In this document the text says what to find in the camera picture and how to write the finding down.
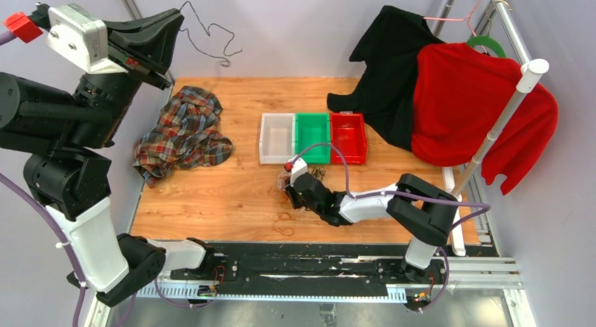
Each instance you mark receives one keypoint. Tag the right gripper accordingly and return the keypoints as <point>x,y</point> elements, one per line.
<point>291,193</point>

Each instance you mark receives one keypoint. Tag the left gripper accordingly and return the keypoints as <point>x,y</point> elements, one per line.
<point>140,45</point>

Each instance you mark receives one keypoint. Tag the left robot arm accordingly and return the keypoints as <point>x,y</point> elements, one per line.
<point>67,178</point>

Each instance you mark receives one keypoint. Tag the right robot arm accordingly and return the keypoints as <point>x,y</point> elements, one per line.
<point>424,210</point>

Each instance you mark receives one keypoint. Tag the white plastic bin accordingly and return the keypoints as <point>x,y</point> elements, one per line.
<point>277,138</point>

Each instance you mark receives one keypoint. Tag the green plastic bin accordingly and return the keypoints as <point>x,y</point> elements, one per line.
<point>313,128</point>

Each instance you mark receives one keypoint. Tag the red plastic bin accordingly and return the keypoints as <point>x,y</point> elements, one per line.
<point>348,135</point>

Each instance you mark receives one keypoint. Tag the plaid flannel shirt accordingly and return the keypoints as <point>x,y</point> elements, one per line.
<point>187,135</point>

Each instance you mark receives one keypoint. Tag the black t-shirt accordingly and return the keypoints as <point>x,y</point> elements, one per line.
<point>384,93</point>

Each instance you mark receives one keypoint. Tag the red sweater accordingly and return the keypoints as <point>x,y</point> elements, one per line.
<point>459,95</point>

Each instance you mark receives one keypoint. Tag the green hanger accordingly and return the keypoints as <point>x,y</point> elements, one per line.
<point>487,42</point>

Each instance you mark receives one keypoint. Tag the white clothes rack pole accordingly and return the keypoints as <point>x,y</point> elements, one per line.
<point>531,73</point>

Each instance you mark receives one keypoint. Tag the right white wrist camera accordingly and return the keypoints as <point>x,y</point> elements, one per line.
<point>295,167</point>

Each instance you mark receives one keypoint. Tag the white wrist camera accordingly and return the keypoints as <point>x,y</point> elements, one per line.
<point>295,167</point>
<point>81,38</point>

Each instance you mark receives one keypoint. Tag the aluminium frame rail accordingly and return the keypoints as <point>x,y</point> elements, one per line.
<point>128,3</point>

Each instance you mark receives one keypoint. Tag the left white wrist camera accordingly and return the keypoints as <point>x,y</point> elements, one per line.
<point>81,38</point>

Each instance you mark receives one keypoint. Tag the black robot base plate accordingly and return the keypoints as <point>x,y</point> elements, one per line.
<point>312,270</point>

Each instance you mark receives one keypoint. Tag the pink wire hanger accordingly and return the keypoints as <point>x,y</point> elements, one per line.
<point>444,17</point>

